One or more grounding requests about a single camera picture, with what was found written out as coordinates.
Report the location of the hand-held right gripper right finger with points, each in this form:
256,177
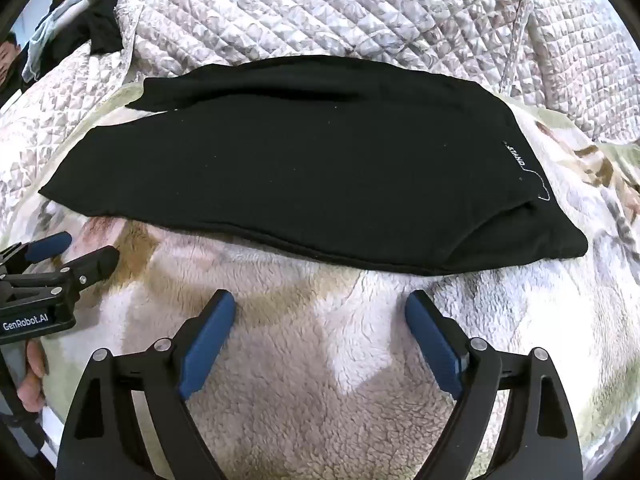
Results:
432,340

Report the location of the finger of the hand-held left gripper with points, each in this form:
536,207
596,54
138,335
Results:
50,246
95,262

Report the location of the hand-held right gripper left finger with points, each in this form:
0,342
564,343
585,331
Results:
210,345

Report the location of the black pants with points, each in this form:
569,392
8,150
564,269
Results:
300,170

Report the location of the person's left hand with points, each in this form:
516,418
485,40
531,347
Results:
35,365

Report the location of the floral fleece blanket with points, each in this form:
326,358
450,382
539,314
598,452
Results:
325,360

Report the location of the pile of dark clothes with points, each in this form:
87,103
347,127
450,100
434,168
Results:
50,45

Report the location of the dark garment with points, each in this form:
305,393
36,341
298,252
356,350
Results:
105,30

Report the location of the beige quilted bedspread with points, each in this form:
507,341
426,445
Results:
300,10

